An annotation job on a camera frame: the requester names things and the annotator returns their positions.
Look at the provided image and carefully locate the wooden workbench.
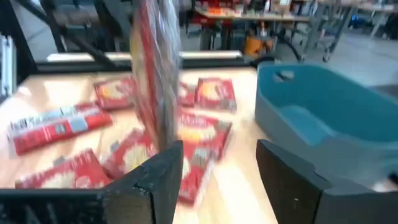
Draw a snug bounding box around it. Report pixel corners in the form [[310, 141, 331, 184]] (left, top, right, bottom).
[[194, 5, 312, 52]]

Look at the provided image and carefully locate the blue plastic basket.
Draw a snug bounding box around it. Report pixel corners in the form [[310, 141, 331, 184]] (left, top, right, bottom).
[[254, 62, 398, 190]]

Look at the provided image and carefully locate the orange vacuum cleaner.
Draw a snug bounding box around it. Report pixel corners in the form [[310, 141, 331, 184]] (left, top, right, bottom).
[[244, 33, 275, 57]]

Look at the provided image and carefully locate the black vacuum hose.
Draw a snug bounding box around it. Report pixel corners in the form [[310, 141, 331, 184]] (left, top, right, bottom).
[[248, 30, 305, 68]]

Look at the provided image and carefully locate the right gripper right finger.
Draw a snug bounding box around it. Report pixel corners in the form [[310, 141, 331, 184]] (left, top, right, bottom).
[[256, 139, 398, 224]]

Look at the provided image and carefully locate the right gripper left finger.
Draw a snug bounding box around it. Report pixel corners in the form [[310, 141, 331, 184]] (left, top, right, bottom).
[[0, 140, 184, 224]]

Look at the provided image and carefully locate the black aluminium table frame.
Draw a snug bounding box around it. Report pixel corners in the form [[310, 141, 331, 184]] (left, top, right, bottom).
[[0, 0, 251, 103]]

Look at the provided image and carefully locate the white metal bar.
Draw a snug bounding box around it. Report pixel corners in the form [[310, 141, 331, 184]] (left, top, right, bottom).
[[0, 34, 16, 97]]

